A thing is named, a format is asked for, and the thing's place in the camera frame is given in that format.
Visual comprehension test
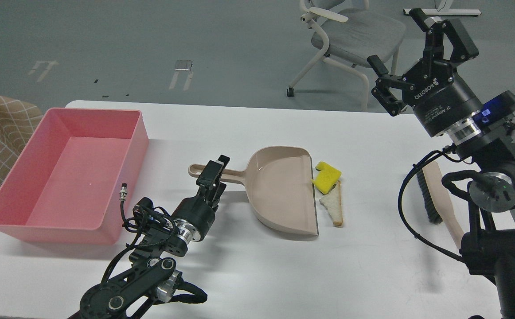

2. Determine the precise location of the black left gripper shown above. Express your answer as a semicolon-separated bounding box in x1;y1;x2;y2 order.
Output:
171;154;230;242

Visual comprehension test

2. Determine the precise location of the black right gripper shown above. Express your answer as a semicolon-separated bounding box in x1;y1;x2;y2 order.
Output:
367;8;483;137

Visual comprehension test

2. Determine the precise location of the beige plastic dustpan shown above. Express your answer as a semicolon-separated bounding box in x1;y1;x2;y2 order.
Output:
188;146;319;238

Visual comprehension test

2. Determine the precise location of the yellow sponge piece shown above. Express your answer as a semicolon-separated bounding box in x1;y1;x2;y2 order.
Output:
312;161;341;195

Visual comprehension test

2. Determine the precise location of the triangular bread slice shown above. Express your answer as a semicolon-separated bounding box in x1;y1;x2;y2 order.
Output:
320;180;344;227

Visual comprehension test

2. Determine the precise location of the beige hand brush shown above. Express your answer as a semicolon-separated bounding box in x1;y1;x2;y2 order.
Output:
416;162;464;250

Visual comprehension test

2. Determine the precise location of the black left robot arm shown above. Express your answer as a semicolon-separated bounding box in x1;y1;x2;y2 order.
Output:
72;155;230;319

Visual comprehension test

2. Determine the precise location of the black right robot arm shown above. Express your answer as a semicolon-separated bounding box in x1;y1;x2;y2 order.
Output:
367;8;515;319

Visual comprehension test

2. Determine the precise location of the pink plastic bin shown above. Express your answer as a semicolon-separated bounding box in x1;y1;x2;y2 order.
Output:
0;108;149;245

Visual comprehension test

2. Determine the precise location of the white desk base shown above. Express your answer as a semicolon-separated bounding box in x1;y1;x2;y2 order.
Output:
421;0;482;17

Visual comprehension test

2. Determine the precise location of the grey office chair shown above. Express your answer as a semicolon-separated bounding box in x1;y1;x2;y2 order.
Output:
286;0;407;111

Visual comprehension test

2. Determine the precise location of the silver floor socket plate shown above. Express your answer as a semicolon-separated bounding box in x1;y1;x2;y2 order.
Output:
174;60;193;71

